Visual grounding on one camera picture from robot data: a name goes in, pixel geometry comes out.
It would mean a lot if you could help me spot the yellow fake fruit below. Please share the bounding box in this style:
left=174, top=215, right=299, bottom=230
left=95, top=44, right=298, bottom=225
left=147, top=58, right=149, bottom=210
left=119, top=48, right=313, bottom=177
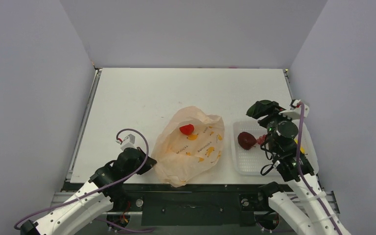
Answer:
left=294, top=138, right=306, bottom=154

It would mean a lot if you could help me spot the red fake grape bunch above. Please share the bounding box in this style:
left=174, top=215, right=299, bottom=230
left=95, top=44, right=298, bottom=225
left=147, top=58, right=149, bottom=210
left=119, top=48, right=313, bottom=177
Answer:
left=256, top=134, right=267, bottom=146

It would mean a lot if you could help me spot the orange translucent plastic bag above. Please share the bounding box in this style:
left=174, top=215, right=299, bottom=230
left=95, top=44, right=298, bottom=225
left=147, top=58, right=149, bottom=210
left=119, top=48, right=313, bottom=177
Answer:
left=151, top=106, right=225, bottom=188

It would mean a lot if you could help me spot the dark red fake fruit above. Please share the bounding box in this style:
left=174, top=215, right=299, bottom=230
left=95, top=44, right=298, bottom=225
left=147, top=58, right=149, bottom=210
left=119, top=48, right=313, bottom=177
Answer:
left=237, top=132, right=257, bottom=150

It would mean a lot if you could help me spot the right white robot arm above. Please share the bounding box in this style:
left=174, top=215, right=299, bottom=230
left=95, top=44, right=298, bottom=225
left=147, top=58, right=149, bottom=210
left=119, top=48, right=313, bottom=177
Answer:
left=247, top=99, right=350, bottom=235

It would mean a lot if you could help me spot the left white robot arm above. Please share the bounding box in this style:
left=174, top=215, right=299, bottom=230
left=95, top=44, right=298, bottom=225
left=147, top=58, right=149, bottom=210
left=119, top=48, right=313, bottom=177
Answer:
left=19, top=147, right=157, bottom=235

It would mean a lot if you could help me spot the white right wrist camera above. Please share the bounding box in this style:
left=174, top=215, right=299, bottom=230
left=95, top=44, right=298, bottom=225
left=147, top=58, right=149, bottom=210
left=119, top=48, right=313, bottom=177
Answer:
left=279, top=99, right=310, bottom=120

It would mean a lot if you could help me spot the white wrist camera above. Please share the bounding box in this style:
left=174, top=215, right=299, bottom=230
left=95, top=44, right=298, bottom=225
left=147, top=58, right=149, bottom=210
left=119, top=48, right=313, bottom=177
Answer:
left=117, top=134, right=135, bottom=151
left=279, top=99, right=310, bottom=120

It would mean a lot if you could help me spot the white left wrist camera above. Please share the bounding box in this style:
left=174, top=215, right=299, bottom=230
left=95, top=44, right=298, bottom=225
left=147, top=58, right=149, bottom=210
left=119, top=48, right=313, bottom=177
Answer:
left=117, top=134, right=135, bottom=151

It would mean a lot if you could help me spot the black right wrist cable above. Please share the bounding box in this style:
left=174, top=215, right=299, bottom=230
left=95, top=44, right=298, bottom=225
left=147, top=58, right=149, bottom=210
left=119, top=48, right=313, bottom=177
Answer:
left=259, top=144, right=280, bottom=176

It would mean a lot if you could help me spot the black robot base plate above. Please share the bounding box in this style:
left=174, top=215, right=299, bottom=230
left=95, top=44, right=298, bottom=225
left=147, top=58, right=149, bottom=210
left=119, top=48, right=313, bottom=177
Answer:
left=103, top=183, right=274, bottom=227

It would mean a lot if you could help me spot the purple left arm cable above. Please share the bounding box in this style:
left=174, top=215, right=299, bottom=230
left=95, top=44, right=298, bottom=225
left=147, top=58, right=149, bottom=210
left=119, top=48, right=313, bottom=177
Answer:
left=14, top=128, right=150, bottom=235

